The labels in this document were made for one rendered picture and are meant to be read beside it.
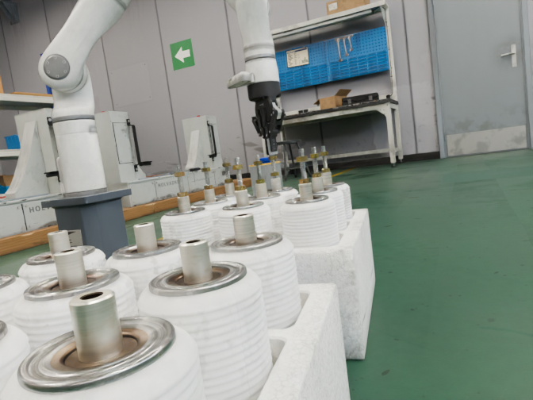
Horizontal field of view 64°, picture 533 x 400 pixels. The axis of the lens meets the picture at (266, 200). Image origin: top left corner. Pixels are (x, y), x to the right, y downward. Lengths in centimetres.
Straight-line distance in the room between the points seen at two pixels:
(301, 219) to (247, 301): 40
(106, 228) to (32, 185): 199
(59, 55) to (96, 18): 11
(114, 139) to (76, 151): 232
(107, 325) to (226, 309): 10
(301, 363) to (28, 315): 21
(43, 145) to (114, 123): 58
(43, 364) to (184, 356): 7
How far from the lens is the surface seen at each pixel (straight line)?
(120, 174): 336
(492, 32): 575
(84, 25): 108
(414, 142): 569
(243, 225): 43
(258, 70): 97
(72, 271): 39
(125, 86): 769
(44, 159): 307
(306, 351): 36
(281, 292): 42
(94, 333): 23
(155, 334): 24
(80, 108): 107
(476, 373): 70
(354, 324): 70
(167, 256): 46
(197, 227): 78
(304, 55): 593
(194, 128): 448
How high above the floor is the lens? 34
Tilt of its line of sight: 6 degrees down
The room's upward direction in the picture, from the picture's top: 8 degrees counter-clockwise
